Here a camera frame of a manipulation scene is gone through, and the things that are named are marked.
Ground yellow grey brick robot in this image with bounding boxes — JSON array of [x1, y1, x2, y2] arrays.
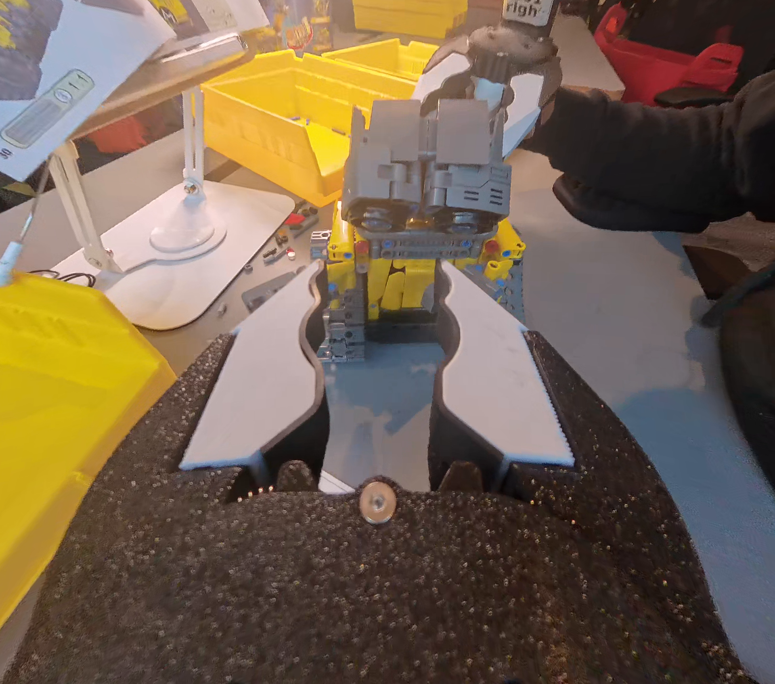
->
[[310, 98, 528, 364]]

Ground black cable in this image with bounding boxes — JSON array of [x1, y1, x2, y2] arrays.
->
[[27, 271, 98, 287]]

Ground red chair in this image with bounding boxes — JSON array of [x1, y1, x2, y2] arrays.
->
[[593, 3, 746, 105]]

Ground building instruction booklet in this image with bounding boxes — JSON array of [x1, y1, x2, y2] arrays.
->
[[0, 0, 270, 182]]

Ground white booklet stand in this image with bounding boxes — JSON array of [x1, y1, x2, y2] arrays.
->
[[0, 33, 295, 330]]

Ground person's right forearm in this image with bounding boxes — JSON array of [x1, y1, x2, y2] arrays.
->
[[524, 71, 775, 213]]

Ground person's black hoodie torso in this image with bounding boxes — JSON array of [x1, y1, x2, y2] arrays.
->
[[702, 266, 775, 491]]

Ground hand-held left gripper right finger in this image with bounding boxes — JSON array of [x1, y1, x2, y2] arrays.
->
[[427, 260, 576, 488]]

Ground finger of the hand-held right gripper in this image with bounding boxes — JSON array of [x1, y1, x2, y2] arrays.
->
[[413, 52, 474, 117], [493, 71, 546, 159]]

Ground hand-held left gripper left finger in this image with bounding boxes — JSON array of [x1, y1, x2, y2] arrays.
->
[[179, 260, 332, 488]]

